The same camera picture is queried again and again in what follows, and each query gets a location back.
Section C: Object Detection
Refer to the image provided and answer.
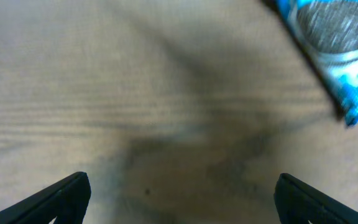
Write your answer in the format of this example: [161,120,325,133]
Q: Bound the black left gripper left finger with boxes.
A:
[0,172,91,224]

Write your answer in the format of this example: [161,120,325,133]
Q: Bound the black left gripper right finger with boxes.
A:
[273,173,358,224]

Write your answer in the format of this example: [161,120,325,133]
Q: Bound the blue Oreo cookie pack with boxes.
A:
[274,0,358,126]

